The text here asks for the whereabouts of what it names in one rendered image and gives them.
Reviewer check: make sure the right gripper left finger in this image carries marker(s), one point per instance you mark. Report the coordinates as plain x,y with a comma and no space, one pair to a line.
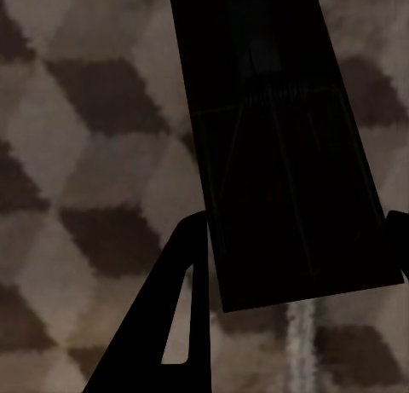
132,362

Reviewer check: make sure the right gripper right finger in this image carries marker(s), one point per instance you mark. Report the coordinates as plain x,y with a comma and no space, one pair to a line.
398,224

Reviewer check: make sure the mousetrap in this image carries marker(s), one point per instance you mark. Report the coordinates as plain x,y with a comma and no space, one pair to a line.
291,204

